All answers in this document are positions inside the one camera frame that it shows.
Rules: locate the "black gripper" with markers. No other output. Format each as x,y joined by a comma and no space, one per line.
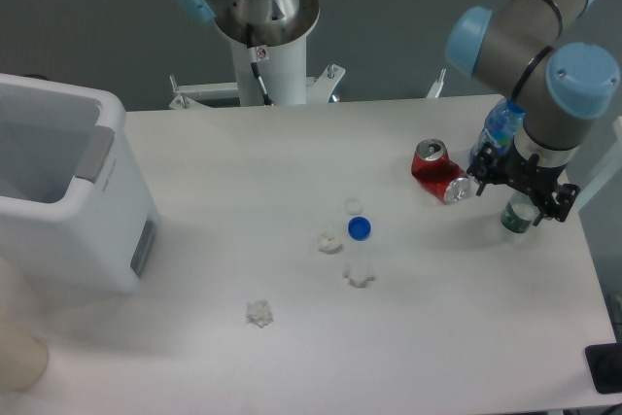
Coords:
527,175

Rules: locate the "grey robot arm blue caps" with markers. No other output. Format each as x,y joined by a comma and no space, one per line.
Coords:
562,91

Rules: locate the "white paper ball middle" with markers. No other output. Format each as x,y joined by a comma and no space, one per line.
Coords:
358,277

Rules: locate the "white paper ball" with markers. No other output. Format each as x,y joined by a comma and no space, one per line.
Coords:
259,313
358,277
329,242

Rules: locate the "white paper ball upper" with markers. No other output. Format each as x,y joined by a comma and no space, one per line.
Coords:
329,242

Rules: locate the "white paper ball lower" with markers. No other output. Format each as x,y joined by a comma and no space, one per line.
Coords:
259,313

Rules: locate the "green label plastic bottle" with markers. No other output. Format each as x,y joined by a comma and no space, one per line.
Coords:
518,213

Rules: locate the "blue label plastic bottle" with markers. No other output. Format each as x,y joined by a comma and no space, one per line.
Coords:
499,127

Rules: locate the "red soda can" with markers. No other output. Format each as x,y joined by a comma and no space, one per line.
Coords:
438,173

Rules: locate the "blue bottle cap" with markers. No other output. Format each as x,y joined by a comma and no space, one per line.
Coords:
359,228

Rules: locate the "white bottle cap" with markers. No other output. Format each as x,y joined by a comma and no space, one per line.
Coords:
353,206

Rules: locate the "black device table edge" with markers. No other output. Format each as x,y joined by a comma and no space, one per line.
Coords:
604,361

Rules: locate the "white plastic trash bin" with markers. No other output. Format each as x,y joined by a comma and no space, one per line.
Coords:
75,206

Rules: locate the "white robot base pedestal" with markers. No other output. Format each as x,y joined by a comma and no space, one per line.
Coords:
268,44

